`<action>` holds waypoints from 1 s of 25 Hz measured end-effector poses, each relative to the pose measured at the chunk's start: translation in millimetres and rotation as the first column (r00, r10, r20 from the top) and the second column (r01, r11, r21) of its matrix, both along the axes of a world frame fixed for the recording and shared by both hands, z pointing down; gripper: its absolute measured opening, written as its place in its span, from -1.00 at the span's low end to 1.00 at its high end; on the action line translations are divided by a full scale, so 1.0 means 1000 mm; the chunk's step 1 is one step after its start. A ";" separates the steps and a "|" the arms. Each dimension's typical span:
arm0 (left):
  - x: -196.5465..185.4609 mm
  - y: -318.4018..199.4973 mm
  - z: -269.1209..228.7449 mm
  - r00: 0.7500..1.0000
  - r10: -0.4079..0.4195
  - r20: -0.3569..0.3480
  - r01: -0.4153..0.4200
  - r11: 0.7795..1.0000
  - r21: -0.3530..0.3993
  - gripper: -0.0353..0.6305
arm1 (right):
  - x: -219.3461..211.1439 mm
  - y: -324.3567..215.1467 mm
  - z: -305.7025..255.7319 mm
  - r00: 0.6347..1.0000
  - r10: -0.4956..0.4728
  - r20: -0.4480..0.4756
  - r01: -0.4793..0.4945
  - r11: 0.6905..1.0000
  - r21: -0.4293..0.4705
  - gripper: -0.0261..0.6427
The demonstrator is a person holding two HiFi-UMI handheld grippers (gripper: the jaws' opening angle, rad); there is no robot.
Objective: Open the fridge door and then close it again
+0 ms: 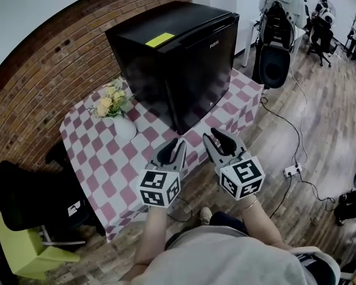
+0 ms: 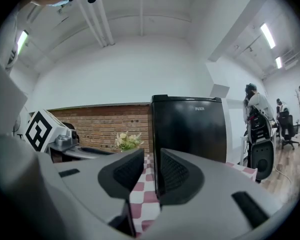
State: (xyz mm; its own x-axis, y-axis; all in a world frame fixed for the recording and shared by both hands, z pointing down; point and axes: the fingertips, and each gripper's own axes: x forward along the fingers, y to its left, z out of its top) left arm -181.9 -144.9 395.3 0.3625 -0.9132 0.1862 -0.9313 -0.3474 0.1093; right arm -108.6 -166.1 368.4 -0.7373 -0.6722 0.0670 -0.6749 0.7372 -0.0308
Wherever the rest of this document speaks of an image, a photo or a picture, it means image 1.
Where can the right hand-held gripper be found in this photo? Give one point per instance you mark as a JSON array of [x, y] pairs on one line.
[[243, 177]]

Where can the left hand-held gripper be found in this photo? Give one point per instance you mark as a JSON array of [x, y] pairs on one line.
[[154, 188]]

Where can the person's right forearm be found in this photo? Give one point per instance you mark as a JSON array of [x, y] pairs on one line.
[[261, 224]]

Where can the person's left forearm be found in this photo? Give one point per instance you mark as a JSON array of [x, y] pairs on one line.
[[154, 233]]

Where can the black mini fridge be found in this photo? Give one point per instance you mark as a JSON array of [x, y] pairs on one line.
[[172, 19]]

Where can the white vase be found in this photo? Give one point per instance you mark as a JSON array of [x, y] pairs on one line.
[[125, 128]]

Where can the pink white checkered tablecloth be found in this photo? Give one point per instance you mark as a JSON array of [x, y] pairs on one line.
[[106, 171]]

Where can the person's beige shoe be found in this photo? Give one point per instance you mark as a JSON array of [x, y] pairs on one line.
[[206, 215]]

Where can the person's dark trouser leg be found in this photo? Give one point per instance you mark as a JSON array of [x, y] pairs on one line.
[[225, 220]]

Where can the white power strip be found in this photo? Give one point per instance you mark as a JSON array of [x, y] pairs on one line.
[[293, 170]]

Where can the yellow flower bouquet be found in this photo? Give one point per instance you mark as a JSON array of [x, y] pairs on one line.
[[111, 101]]

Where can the black speaker on stand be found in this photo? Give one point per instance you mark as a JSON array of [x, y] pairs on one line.
[[274, 55]]

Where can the person's grey sweatshirt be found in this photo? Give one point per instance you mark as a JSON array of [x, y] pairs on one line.
[[225, 260]]

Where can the white printed tag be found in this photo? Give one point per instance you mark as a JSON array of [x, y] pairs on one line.
[[74, 208]]

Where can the yellow sticker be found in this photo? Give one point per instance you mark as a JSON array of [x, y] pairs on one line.
[[160, 39]]

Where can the black rolling stool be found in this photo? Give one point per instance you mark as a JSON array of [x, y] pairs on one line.
[[353, 209]]

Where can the lime green chair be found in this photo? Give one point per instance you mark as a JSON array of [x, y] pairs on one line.
[[20, 254]]

